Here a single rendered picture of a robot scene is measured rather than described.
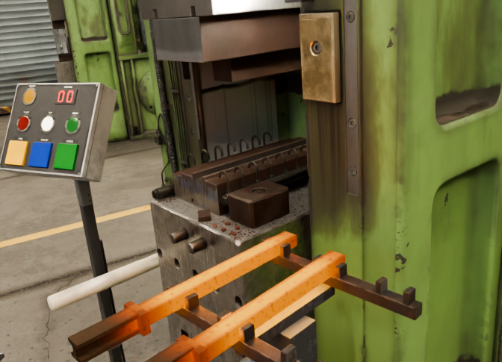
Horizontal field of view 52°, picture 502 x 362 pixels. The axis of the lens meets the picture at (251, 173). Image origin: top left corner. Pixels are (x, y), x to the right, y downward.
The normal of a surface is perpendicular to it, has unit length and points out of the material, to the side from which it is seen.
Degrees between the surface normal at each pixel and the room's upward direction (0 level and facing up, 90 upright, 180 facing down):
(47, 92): 60
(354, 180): 90
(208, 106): 90
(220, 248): 90
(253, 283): 90
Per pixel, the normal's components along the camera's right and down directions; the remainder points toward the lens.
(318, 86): -0.77, 0.26
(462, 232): 0.64, 0.20
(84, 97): -0.41, -0.20
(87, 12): 0.36, 0.25
